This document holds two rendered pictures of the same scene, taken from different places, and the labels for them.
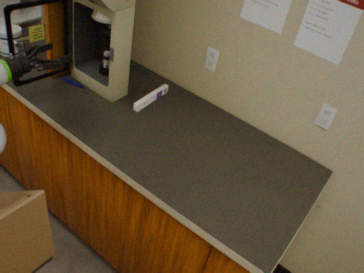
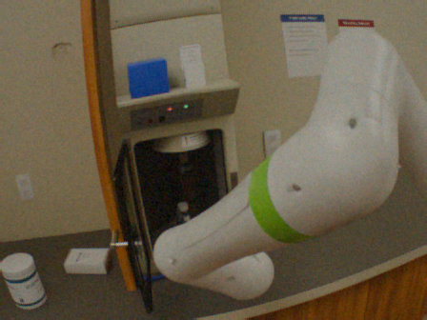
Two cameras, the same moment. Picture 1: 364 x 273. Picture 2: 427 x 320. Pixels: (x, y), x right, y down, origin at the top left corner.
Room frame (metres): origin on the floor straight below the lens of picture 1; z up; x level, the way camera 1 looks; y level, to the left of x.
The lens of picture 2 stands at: (0.48, 1.29, 1.70)
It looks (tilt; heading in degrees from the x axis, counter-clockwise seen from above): 18 degrees down; 319
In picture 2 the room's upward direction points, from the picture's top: 6 degrees counter-clockwise
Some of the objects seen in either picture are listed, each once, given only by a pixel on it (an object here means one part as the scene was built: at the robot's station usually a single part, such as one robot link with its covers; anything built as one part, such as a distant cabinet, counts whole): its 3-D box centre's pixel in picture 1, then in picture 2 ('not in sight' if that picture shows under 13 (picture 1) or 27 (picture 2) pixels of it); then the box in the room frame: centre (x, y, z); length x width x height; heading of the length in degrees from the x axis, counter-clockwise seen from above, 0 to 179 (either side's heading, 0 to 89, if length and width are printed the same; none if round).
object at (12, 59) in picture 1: (12, 67); not in sight; (1.11, 0.72, 1.23); 0.09 x 0.06 x 0.12; 60
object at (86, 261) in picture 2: not in sight; (87, 261); (1.77, 0.79, 0.96); 0.16 x 0.12 x 0.04; 48
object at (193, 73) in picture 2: not in sight; (193, 74); (1.41, 0.50, 1.54); 0.05 x 0.05 x 0.06; 54
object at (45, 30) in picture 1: (39, 41); (133, 229); (1.43, 0.75, 1.19); 0.30 x 0.01 x 0.40; 143
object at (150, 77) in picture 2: not in sight; (147, 77); (1.48, 0.61, 1.55); 0.10 x 0.10 x 0.09; 60
